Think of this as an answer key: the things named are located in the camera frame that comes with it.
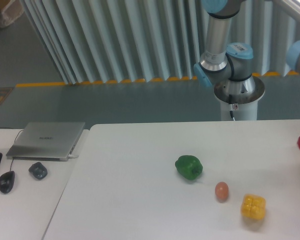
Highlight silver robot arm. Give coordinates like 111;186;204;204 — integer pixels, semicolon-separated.
193;0;300;87

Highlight green bell pepper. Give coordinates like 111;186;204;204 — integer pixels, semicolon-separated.
174;155;203;181

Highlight brown egg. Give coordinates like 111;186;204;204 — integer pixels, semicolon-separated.
215;181;229;202

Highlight folding screen partition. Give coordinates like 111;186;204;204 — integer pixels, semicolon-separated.
21;0;300;84

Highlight silver closed laptop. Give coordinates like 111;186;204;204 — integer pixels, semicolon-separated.
6;122;85;161

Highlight dark grey earbud case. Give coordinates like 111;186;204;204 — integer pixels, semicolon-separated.
28;162;48;180

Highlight yellow bell pepper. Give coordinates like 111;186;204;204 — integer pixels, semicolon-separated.
240;193;266;220

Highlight black computer mouse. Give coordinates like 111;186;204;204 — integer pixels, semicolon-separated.
0;170;15;194

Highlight cardboard box in plastic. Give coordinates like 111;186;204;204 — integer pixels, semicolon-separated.
0;0;24;29

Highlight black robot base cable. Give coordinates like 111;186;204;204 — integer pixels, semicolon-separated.
228;93;236;122

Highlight white laptop cable plug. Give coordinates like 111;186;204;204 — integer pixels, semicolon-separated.
68;154;79;159

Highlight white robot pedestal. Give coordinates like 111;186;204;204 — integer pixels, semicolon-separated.
214;76;265;121

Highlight black mouse cable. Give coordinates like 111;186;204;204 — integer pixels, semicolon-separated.
0;127;25;173

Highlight aluminium frame bar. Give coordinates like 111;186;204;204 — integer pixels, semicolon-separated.
273;0;300;23

